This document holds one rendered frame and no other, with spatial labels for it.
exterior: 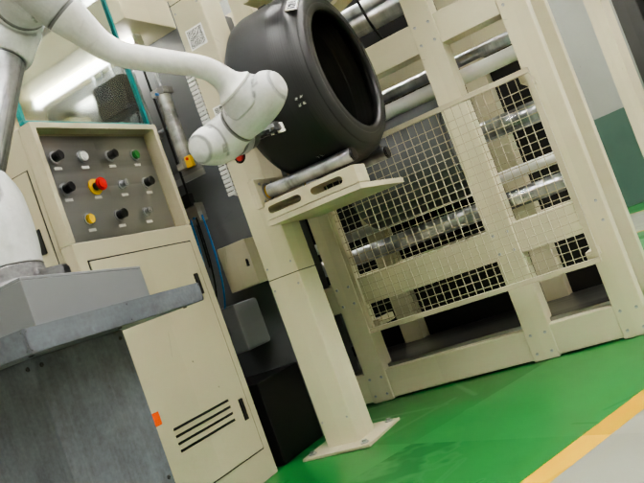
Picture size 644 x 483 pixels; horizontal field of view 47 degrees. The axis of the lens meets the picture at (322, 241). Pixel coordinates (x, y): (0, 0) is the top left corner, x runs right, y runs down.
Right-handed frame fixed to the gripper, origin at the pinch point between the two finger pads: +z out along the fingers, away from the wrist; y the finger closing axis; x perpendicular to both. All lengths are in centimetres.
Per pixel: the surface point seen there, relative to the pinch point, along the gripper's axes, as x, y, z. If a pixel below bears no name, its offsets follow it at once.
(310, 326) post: 63, 30, 20
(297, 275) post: 46, 27, 22
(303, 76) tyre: -11.3, -9.7, 10.7
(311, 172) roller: 15.9, 4.7, 18.6
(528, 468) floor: 98, -45, -39
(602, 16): -13, -58, 578
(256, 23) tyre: -33.6, 1.5, 18.9
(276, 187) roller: 15.4, 18.7, 18.6
